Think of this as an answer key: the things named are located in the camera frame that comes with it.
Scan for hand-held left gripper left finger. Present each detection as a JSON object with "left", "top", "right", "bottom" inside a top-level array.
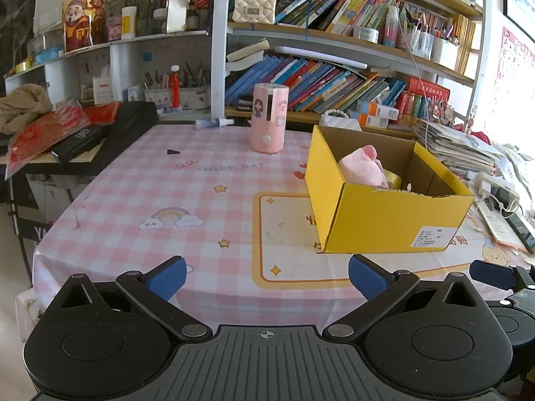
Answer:
[{"left": 54, "top": 255, "right": 214, "bottom": 341}]

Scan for large red decoration packet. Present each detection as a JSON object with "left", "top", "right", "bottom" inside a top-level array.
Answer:
[{"left": 6, "top": 100, "right": 90, "bottom": 176}]

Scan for pale pink pig plush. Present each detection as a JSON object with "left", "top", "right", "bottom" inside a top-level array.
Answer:
[{"left": 338, "top": 144, "right": 389, "bottom": 188}]

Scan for orange blue white carton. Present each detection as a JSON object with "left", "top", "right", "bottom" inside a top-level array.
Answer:
[
  {"left": 359, "top": 113, "right": 389, "bottom": 128},
  {"left": 357, "top": 99, "right": 400, "bottom": 120}
]

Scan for white paper carton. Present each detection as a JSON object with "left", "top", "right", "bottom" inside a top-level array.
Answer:
[{"left": 166, "top": 0, "right": 193, "bottom": 33}]

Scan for loose paper sheets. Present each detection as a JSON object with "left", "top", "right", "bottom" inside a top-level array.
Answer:
[{"left": 476, "top": 200, "right": 535, "bottom": 255}]

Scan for black keyboard stand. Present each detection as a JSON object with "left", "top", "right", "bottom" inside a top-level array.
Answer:
[{"left": 8, "top": 200, "right": 55, "bottom": 285}]

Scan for wall poster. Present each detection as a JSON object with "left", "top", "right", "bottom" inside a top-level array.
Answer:
[{"left": 493, "top": 25, "right": 535, "bottom": 134}]

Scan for fortune god paper cylinder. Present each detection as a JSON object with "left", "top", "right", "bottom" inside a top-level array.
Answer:
[{"left": 62, "top": 0, "right": 107, "bottom": 53}]

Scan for white pen cups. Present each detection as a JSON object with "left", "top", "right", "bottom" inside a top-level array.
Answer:
[{"left": 401, "top": 12, "right": 460, "bottom": 72}]

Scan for brown crumpled cloth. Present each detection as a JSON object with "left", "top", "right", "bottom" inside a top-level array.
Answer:
[{"left": 0, "top": 84, "right": 53, "bottom": 134}]

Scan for stack of magazines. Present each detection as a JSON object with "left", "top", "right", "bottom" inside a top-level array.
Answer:
[{"left": 414, "top": 121, "right": 506, "bottom": 172}]

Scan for red book box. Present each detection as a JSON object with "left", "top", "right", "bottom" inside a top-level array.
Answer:
[{"left": 407, "top": 76, "right": 451, "bottom": 101}]

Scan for yellow cardboard box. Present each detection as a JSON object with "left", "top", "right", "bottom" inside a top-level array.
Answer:
[{"left": 304, "top": 124, "right": 475, "bottom": 255}]

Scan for small spray bottle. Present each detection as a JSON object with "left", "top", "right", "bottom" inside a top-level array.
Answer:
[{"left": 195, "top": 118, "right": 235, "bottom": 131}]

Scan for hanging white cable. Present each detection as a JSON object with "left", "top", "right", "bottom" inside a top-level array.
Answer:
[{"left": 388, "top": 0, "right": 429, "bottom": 143}]

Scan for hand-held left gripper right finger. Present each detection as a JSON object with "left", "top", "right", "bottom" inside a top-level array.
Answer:
[{"left": 323, "top": 254, "right": 484, "bottom": 341}]

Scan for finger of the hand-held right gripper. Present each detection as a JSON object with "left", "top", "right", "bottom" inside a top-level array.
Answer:
[{"left": 469, "top": 260, "right": 535, "bottom": 291}]

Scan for row of blue books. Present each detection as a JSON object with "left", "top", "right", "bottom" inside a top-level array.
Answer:
[{"left": 226, "top": 54, "right": 408, "bottom": 113}]

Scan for white light bar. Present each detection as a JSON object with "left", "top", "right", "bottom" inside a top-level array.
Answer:
[{"left": 274, "top": 46, "right": 368, "bottom": 70}]

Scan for black electronic keyboard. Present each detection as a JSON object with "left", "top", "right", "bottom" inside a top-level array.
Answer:
[{"left": 4, "top": 101, "right": 159, "bottom": 176}]

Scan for white round jar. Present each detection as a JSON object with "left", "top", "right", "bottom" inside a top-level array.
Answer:
[{"left": 353, "top": 26, "right": 379, "bottom": 43}]

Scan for white jar yellow label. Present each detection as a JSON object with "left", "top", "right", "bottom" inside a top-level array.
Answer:
[{"left": 121, "top": 6, "right": 138, "bottom": 38}]

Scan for cream quilted handbag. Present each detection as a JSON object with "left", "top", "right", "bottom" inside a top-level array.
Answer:
[{"left": 233, "top": 0, "right": 277, "bottom": 24}]

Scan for white pen holder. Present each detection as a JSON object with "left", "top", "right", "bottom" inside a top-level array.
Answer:
[
  {"left": 144, "top": 71, "right": 172, "bottom": 109},
  {"left": 180, "top": 67, "right": 210, "bottom": 109}
]

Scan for pastel striped bottle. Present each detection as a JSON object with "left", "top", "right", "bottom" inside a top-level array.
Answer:
[{"left": 384, "top": 5, "right": 400, "bottom": 47}]

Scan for black long case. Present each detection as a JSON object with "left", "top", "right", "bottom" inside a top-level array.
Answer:
[{"left": 51, "top": 124, "right": 105, "bottom": 163}]

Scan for row of colourful books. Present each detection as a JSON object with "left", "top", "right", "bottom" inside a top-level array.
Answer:
[{"left": 274, "top": 0, "right": 402, "bottom": 36}]

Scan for black phone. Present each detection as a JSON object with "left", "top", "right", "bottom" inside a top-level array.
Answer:
[{"left": 508, "top": 211, "right": 535, "bottom": 255}]

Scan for pink cylindrical humidifier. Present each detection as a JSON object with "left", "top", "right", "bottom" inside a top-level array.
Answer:
[{"left": 250, "top": 84, "right": 290, "bottom": 153}]

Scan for red tassel ornament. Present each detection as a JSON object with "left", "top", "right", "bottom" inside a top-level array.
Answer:
[{"left": 169, "top": 64, "right": 182, "bottom": 107}]

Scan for white quilted handbag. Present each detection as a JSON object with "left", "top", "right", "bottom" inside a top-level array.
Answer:
[{"left": 320, "top": 109, "right": 362, "bottom": 131}]

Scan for white power strip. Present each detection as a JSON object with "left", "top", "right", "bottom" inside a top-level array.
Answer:
[{"left": 474, "top": 171, "right": 521, "bottom": 214}]

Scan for small red decoration packet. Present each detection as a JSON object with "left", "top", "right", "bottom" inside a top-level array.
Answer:
[{"left": 84, "top": 102, "right": 122, "bottom": 125}]

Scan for white wooden bookshelf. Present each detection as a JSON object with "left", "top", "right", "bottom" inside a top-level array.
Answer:
[{"left": 4, "top": 0, "right": 490, "bottom": 134}]

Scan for white card box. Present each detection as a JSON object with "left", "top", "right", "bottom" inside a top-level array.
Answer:
[{"left": 93, "top": 74, "right": 113, "bottom": 105}]

